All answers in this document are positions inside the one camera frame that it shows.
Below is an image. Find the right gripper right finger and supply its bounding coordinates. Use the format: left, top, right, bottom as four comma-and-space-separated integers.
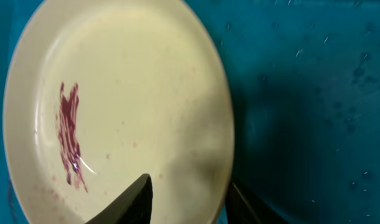
225, 179, 288, 224

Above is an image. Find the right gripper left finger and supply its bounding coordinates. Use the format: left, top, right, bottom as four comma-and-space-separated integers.
86, 174, 153, 224

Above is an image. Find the yellow-green plate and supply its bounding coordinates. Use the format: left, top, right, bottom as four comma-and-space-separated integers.
3, 0, 234, 223

